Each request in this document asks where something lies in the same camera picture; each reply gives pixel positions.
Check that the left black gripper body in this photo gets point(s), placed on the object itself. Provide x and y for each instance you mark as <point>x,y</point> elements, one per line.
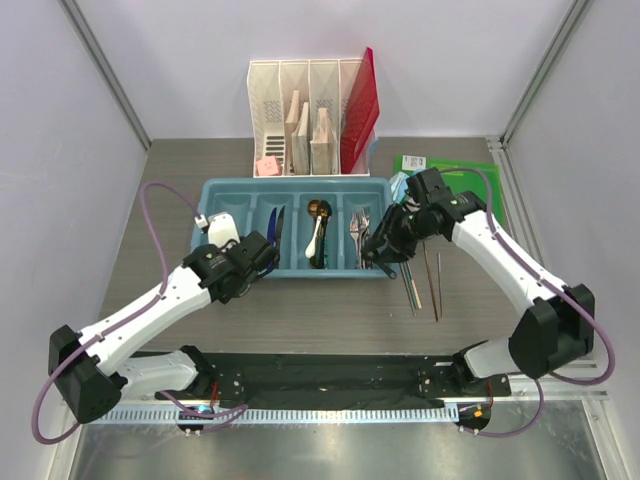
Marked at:
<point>244,289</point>

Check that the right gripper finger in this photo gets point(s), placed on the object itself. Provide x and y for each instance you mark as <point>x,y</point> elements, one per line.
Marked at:
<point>377,244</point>
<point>393,257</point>

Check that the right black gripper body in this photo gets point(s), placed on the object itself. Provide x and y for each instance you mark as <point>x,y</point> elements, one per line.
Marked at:
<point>417,230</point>

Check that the black measuring spoon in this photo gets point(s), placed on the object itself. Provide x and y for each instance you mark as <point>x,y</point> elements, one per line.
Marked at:
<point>385,268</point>

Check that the black knife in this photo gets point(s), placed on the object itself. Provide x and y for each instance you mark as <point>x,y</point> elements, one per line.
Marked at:
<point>279,227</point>

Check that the blue plastic cutlery tray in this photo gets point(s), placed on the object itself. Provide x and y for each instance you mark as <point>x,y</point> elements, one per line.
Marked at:
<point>250,202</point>

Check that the gold spoon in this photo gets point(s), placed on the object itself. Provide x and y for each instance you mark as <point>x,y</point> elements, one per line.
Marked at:
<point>314,209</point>

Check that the white ceramic spoon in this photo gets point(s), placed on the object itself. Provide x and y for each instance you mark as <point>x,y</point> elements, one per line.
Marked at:
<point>310,250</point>

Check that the thin grey chopstick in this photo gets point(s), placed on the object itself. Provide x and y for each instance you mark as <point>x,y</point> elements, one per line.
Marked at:
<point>408,289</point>

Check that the purple handled utensil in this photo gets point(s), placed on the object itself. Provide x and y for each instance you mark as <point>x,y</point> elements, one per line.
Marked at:
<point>271,230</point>

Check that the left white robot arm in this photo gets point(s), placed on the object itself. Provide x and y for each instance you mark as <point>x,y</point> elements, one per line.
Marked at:
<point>95,368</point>

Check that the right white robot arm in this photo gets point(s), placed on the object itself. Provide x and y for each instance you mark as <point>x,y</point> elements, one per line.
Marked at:
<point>556,320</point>

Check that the green cutting mat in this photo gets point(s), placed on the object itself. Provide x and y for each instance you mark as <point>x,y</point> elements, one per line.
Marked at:
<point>461,179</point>

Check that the blue headphones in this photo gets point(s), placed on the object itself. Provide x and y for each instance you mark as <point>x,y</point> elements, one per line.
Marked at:
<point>399,187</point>

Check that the wooden board right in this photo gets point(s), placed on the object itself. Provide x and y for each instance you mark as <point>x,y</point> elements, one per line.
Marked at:
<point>322,144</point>

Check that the pink cube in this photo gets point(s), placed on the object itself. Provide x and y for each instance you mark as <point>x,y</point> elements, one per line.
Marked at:
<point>268,166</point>

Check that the wooden board middle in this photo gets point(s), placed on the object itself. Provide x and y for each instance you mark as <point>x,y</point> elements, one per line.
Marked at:
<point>300,143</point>

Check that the light wooden board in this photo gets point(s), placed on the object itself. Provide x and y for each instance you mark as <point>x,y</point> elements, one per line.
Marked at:
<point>291,123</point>

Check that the white file organizer rack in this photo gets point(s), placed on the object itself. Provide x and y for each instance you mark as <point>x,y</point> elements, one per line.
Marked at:
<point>323,83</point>

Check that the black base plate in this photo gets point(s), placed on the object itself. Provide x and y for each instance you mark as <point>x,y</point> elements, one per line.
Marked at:
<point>339,382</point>

